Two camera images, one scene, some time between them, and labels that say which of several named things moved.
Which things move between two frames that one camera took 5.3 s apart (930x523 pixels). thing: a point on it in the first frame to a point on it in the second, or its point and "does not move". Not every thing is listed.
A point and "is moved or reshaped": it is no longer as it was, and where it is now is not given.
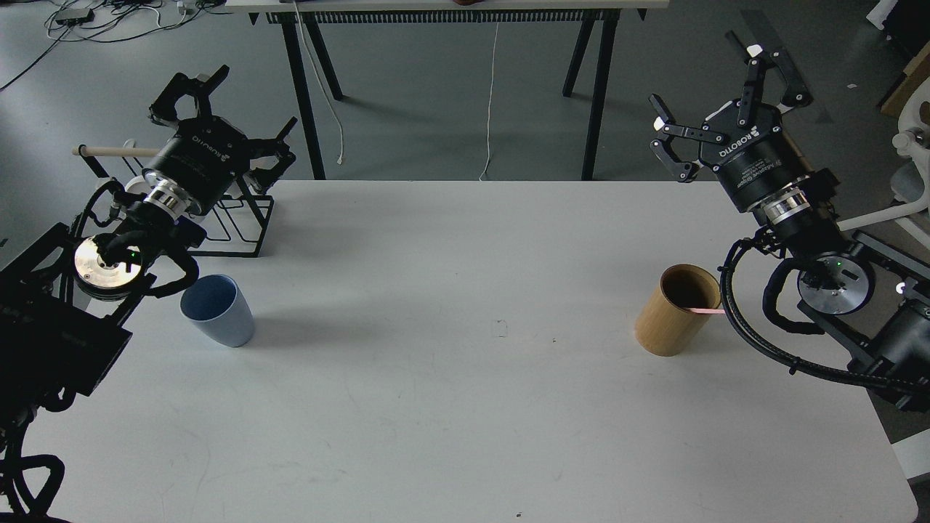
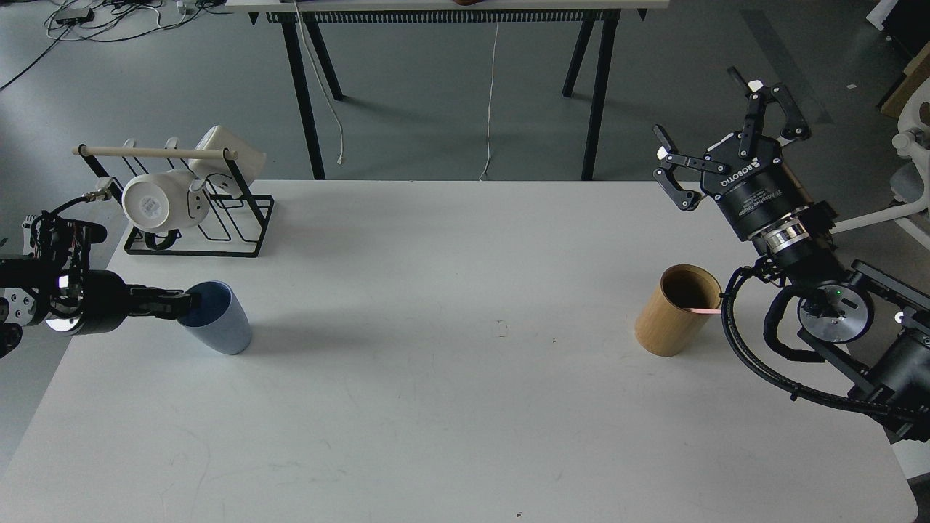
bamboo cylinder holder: x=663 y=325 does not move
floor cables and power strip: x=107 y=21 does not move
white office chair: x=910 y=180 does not move
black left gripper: x=193 y=170 to x=93 y=301
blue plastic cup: x=215 y=303 is moved or reshaped
